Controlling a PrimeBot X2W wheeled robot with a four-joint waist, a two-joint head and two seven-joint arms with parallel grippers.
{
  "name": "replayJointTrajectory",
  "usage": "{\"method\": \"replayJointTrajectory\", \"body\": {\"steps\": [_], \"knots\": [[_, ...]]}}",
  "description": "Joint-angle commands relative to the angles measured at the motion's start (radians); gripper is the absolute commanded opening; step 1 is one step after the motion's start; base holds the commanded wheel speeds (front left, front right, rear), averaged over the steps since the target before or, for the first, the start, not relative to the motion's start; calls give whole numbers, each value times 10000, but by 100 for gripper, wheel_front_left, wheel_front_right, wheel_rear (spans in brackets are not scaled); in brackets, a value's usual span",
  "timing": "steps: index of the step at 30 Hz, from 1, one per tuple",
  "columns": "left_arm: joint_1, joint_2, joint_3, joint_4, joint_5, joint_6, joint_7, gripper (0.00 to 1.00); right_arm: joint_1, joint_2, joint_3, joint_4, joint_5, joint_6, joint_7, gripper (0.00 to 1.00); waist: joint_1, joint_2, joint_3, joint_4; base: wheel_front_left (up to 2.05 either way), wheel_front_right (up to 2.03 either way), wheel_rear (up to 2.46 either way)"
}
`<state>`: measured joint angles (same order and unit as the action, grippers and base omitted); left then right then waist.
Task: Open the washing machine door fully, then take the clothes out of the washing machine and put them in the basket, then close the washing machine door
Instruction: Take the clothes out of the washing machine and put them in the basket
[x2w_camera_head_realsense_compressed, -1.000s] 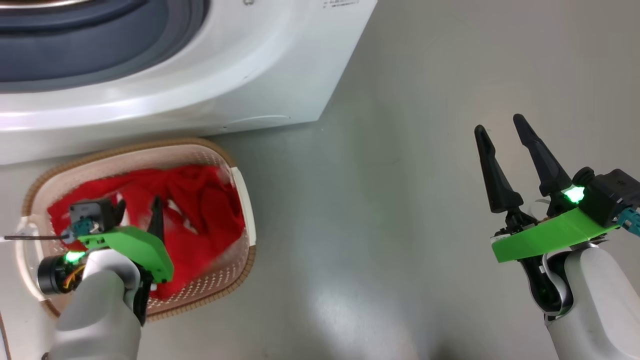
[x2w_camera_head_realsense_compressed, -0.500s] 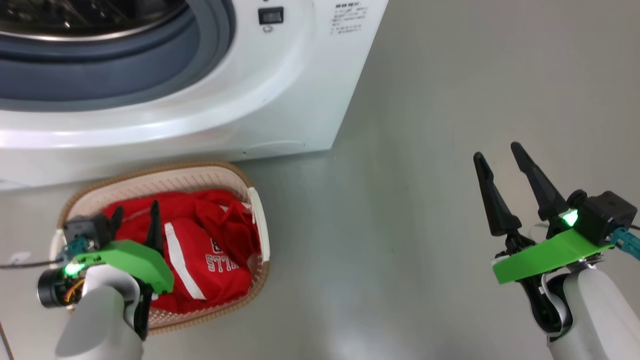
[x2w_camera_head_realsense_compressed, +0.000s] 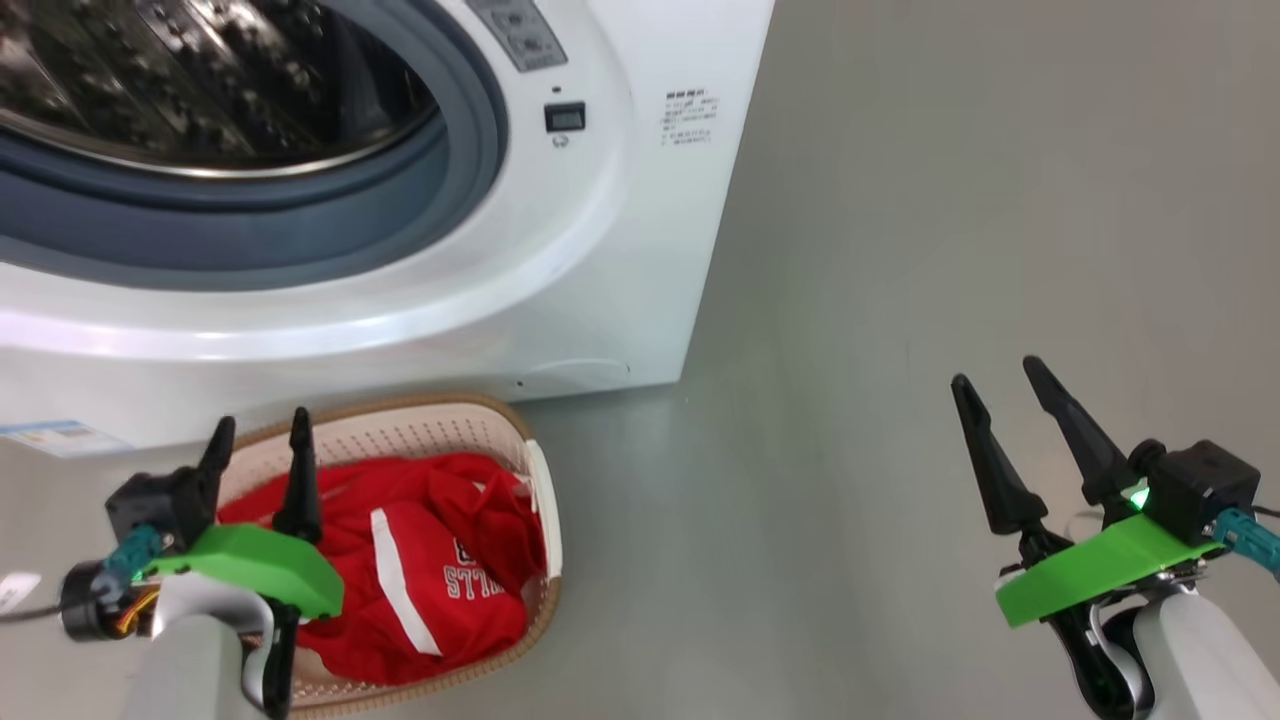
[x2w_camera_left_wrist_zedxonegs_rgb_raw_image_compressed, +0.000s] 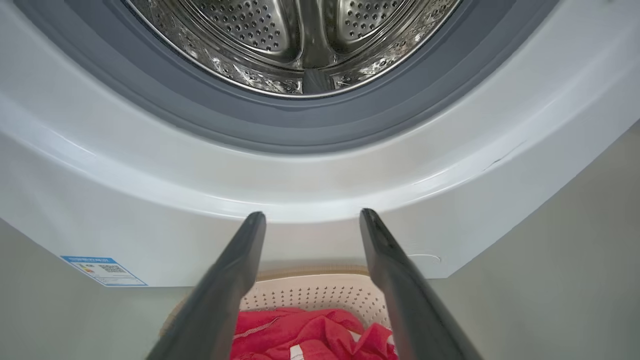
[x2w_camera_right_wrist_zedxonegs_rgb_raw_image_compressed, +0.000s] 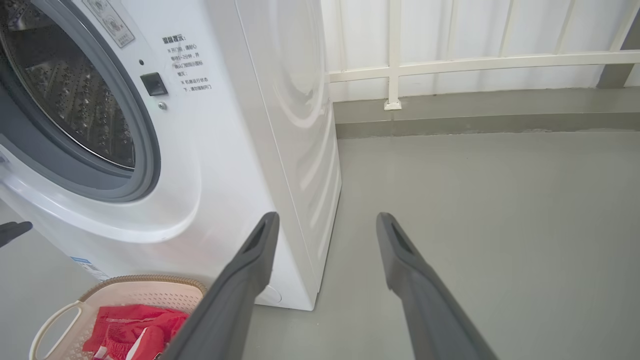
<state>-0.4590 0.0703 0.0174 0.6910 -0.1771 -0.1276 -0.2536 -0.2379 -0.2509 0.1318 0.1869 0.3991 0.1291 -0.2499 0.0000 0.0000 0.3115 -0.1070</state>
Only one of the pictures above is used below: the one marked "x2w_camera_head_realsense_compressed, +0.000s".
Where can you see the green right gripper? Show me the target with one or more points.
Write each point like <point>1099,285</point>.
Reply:
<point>1100,570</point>

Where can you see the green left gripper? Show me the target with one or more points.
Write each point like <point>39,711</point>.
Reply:
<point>260,565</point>

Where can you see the red and white jersey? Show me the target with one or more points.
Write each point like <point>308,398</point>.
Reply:
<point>470,620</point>

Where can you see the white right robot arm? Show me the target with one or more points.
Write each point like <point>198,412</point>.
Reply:
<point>1210,660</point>

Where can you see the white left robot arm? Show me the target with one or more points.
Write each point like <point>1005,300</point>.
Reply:
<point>190,660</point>

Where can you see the cream perforated laundry basket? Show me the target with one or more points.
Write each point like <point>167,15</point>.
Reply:
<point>420,430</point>

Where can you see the steel washer drum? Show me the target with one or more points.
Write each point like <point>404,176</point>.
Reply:
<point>200,80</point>

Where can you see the white washing machine body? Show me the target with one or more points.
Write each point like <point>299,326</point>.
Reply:
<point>620,280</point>

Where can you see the black door latch socket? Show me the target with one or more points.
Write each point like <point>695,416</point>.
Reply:
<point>565,117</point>

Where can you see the blue energy label sticker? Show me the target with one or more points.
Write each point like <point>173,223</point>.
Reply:
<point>60,438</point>

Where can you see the round white filter cover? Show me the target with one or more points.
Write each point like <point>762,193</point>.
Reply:
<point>575,377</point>

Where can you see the black text sticker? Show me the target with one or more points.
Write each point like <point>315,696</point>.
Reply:
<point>690,118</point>

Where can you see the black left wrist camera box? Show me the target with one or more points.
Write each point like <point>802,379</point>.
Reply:
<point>145,505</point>

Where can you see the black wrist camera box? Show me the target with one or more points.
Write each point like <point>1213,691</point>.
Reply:
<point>1205,490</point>
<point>145,505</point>

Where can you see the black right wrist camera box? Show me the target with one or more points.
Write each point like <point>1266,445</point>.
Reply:
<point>1205,490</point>

